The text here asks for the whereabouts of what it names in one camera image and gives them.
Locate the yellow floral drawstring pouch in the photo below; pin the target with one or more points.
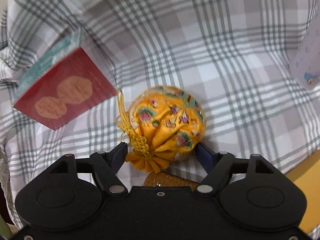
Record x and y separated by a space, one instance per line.
163 125

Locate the yellow cardboard box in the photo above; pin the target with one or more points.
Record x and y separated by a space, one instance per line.
306 177

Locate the red and teal box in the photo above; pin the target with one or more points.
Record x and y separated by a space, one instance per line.
72 77

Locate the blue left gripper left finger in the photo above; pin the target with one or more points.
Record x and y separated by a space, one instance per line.
116 157

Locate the brown leather wallet case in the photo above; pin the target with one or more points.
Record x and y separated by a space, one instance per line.
163 179

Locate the white lace cloth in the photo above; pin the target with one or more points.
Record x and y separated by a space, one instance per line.
6 188

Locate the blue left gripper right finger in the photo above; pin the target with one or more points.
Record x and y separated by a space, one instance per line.
206 156

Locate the grey plaid cloth cover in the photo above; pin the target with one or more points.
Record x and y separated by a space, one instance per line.
232 55

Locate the purple lid cartoon bottle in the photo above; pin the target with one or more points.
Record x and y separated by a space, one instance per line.
304 67

